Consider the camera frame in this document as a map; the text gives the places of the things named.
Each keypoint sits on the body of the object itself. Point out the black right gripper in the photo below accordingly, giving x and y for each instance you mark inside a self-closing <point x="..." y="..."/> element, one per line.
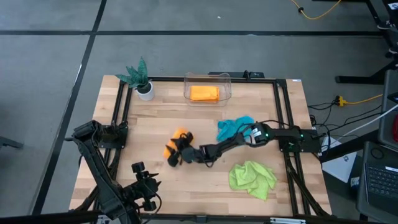
<point x="189" y="154"/>

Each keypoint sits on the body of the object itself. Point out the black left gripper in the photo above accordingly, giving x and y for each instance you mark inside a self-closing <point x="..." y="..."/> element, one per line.
<point x="143" y="189"/>

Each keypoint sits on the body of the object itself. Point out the orange microfiber towel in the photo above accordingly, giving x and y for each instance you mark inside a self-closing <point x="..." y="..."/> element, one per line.
<point x="204" y="93"/>
<point x="178" y="133"/>

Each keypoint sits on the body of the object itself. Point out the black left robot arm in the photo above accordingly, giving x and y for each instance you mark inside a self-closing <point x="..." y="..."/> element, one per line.
<point x="99" y="171"/>

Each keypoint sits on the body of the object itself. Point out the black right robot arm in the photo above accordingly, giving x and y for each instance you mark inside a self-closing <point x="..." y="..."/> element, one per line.
<point x="280" y="133"/>

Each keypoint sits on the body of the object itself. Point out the teal microfiber towel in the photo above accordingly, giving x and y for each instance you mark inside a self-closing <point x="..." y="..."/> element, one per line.
<point x="228" y="126"/>

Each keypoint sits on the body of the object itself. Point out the lime green microfiber towel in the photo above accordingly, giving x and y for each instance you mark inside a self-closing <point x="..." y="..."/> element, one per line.
<point x="252" y="179"/>

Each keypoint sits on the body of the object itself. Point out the clear plastic bin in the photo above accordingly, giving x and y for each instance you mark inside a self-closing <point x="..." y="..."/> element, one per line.
<point x="225" y="90"/>

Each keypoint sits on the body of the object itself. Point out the artificial plant in white pot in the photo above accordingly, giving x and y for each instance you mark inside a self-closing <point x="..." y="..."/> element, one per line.
<point x="141" y="81"/>

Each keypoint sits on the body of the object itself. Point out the black chair leg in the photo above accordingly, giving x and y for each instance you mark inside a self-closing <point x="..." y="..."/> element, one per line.
<point x="9" y="142"/>

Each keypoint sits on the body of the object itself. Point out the white cardboard box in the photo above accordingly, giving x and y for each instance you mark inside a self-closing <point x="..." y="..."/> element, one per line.
<point x="340" y="168"/>

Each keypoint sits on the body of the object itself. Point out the black laptop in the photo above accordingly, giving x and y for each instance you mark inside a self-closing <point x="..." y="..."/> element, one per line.
<point x="382" y="183"/>

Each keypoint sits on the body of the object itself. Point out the grey equipment case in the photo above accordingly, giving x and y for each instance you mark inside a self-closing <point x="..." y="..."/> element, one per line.
<point x="388" y="124"/>

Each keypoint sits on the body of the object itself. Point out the person's black white shoe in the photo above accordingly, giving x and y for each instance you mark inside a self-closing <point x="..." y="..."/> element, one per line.
<point x="393" y="52"/>
<point x="388" y="25"/>

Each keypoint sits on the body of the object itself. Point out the black metal rig frame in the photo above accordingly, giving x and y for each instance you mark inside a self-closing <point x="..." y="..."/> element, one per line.
<point x="168" y="79"/>

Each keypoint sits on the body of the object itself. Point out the silver metal bracket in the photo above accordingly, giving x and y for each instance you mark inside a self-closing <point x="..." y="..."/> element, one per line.
<point x="287" y="221"/>

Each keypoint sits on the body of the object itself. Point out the black desk leg frame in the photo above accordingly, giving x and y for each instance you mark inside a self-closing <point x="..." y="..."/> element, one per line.
<point x="357" y="79"/>

